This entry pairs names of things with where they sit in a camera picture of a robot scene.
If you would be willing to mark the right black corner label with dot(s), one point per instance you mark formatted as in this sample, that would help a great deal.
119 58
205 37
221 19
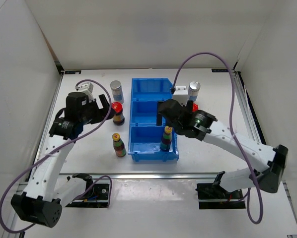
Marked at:
219 70

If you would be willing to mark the left black corner label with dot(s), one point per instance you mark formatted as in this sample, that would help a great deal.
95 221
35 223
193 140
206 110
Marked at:
72 72

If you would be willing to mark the left red-capped sauce jar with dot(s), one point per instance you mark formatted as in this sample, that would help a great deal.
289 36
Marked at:
118 118

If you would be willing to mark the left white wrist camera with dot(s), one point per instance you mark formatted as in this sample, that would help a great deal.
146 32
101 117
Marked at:
87 88

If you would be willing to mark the yellow-capped sauce bottle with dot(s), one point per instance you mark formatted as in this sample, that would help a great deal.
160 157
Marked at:
166 139
118 145

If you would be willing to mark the silver-capped spice shaker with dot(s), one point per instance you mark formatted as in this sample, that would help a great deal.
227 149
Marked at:
117 93
193 90

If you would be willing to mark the red-capped sauce jar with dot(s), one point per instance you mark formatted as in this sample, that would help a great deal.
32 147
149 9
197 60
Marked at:
195 107
118 118

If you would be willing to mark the front aluminium rail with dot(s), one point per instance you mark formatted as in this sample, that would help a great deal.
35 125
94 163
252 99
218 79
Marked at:
158 175

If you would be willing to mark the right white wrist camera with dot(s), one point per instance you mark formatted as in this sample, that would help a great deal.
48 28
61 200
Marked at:
180 94

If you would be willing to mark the right silver-capped spice shaker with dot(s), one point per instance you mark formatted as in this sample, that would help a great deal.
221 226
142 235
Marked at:
193 90

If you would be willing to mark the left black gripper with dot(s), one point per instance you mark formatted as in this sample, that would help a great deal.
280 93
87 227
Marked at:
101 113

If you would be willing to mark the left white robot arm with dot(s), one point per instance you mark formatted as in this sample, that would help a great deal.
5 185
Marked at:
40 202

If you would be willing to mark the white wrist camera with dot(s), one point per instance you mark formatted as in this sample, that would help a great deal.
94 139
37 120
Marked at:
87 88
180 94

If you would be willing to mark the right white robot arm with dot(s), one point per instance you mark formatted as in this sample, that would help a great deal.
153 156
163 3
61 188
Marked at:
266 164

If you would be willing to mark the right red-capped sauce jar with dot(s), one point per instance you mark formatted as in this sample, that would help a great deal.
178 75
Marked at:
195 107

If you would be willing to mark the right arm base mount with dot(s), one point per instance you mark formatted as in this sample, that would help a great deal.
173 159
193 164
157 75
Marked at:
212 196

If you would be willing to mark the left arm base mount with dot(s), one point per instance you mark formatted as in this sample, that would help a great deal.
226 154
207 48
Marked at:
99 196

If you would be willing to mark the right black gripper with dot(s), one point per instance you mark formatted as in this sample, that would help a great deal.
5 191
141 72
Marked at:
188 106

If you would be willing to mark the left silver-capped spice shaker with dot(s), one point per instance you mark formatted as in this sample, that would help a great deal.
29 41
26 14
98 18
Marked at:
117 93

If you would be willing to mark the blue three-compartment plastic bin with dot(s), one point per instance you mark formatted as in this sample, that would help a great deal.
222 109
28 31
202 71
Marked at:
144 134

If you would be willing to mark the black corner label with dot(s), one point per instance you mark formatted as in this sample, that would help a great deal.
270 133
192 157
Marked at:
219 70
72 72

